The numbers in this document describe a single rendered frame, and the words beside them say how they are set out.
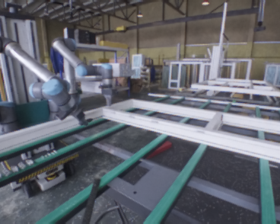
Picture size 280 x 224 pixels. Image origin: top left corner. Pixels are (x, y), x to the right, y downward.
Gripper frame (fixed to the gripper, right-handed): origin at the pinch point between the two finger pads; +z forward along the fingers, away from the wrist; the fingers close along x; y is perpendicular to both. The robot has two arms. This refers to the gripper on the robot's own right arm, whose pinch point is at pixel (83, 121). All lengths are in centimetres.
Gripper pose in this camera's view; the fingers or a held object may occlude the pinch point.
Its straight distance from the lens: 109.2
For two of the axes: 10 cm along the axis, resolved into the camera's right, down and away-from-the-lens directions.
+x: -8.1, -3.3, 4.9
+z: 2.2, 5.9, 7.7
